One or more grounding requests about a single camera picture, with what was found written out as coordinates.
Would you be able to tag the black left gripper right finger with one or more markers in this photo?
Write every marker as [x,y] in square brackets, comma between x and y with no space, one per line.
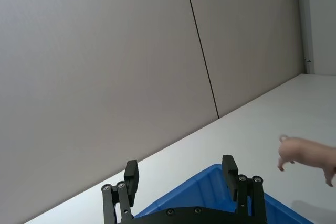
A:
[229,179]

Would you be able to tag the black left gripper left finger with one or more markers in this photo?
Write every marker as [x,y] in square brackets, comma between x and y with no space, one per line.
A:
[130,182]

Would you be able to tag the pink toy pig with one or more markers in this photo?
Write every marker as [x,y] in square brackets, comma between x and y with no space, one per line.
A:
[302,151]

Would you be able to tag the blue plastic bin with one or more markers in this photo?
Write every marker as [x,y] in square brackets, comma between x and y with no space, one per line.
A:
[203,191]

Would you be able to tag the pale grey door with frame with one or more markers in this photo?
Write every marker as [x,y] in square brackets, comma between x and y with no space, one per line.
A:
[321,22]

